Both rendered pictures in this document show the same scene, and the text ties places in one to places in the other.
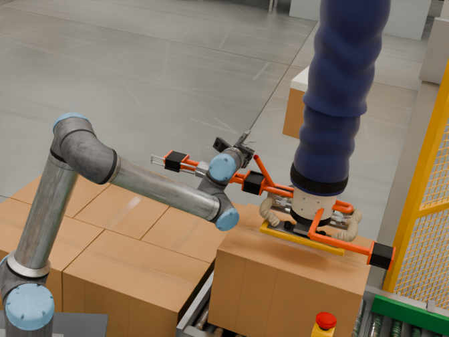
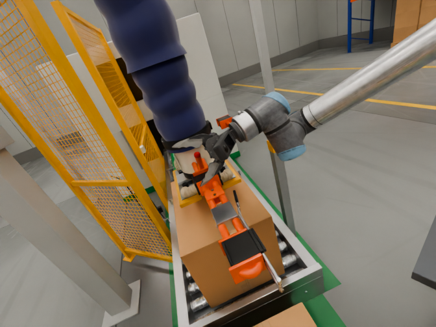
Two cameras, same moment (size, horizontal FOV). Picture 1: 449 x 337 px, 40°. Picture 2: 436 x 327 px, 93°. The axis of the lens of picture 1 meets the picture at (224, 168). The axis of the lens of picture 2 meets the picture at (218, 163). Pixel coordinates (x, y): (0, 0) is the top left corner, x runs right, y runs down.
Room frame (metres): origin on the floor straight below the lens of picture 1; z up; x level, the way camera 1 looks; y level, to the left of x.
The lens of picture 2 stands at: (2.41, 0.50, 1.59)
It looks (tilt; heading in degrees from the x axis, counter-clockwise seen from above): 28 degrees down; 247
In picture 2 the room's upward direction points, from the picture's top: 19 degrees counter-clockwise
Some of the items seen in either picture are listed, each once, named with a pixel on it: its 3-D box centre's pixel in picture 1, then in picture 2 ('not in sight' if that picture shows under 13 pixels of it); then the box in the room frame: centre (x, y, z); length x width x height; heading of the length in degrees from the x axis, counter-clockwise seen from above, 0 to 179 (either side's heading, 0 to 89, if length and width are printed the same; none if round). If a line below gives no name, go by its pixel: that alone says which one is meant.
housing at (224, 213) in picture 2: (205, 170); (225, 217); (2.26, 0.08, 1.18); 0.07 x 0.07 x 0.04; 74
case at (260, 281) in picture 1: (292, 281); (220, 222); (2.14, -0.36, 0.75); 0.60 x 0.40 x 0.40; 73
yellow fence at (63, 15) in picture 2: not in sight; (141, 132); (2.14, -1.82, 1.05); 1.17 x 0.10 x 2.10; 73
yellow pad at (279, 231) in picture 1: (304, 232); (219, 165); (2.04, -0.34, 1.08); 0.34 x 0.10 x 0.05; 74
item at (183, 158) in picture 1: (176, 160); (241, 254); (2.30, 0.21, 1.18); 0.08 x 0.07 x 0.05; 74
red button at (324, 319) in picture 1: (325, 322); not in sight; (1.61, -0.41, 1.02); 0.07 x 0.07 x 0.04
